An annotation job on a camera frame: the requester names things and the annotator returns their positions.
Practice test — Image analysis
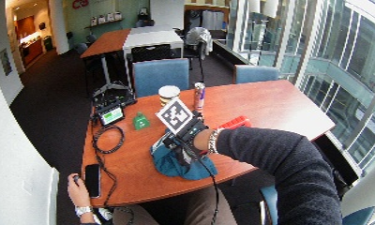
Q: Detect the teal cloth bag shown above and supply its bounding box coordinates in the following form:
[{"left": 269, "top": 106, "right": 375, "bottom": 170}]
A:
[{"left": 148, "top": 132, "right": 218, "bottom": 181}]

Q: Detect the black smartphone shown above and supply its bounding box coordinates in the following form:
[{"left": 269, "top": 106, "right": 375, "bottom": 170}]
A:
[{"left": 84, "top": 163, "right": 102, "bottom": 199}]

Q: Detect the silver wristwatch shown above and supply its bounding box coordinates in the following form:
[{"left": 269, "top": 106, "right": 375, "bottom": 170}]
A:
[{"left": 73, "top": 204, "right": 94, "bottom": 218}]

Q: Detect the white marker cube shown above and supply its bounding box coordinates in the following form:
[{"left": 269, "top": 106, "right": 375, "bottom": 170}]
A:
[{"left": 154, "top": 97, "right": 194, "bottom": 135}]

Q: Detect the small green tag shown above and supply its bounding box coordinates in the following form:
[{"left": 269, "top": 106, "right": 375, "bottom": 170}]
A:
[{"left": 132, "top": 112, "right": 150, "bottom": 131}]

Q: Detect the red plastic box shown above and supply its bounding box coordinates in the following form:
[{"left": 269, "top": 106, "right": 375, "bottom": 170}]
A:
[{"left": 217, "top": 115, "right": 252, "bottom": 130}]

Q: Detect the slim drink can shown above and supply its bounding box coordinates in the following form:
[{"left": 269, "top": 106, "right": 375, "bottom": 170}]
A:
[{"left": 192, "top": 82, "right": 206, "bottom": 113}]

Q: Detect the paper cup with white lid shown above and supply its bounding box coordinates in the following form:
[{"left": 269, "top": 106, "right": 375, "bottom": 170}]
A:
[{"left": 157, "top": 84, "right": 181, "bottom": 108}]

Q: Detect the black device with screen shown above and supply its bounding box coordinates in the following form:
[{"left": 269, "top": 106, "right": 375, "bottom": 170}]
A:
[{"left": 93, "top": 100, "right": 126, "bottom": 128}]

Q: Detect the blue upholstered chair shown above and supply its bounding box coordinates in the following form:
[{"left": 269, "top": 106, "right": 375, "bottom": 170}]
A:
[
  {"left": 232, "top": 64, "right": 281, "bottom": 84},
  {"left": 130, "top": 58, "right": 190, "bottom": 98}
]

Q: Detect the black tripod stand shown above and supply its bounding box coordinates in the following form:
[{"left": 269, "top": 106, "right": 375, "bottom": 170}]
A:
[{"left": 89, "top": 55, "right": 137, "bottom": 109}]

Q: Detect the blue seat chair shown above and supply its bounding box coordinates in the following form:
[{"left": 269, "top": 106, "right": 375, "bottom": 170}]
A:
[{"left": 258, "top": 184, "right": 375, "bottom": 225}]

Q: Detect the black mesh chair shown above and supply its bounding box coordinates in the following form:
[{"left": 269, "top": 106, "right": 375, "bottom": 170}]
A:
[{"left": 129, "top": 43, "right": 174, "bottom": 63}]

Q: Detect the white top table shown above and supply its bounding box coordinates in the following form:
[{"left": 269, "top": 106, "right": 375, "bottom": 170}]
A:
[{"left": 121, "top": 25, "right": 185, "bottom": 57}]

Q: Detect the grey jacket on chair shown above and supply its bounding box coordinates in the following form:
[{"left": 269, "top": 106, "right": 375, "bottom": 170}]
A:
[{"left": 184, "top": 26, "right": 213, "bottom": 53}]

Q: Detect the wood top table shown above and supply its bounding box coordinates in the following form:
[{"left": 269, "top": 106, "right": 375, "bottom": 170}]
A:
[{"left": 78, "top": 28, "right": 132, "bottom": 60}]

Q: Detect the silver bead bracelet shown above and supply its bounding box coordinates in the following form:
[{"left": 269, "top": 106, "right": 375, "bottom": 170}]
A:
[{"left": 206, "top": 127, "right": 221, "bottom": 155}]

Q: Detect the black glove cable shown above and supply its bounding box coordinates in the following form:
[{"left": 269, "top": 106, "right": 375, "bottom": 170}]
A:
[{"left": 193, "top": 152, "right": 221, "bottom": 225}]

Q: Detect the black coiled cable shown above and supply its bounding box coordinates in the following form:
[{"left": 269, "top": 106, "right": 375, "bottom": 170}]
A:
[{"left": 89, "top": 124, "right": 126, "bottom": 155}]

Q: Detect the framed wall picture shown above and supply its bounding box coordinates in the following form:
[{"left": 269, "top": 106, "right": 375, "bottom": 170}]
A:
[{"left": 0, "top": 48, "right": 13, "bottom": 77}]

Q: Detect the wall shelf with frames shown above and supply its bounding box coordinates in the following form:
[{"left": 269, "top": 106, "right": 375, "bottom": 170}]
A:
[{"left": 84, "top": 11, "right": 125, "bottom": 30}]

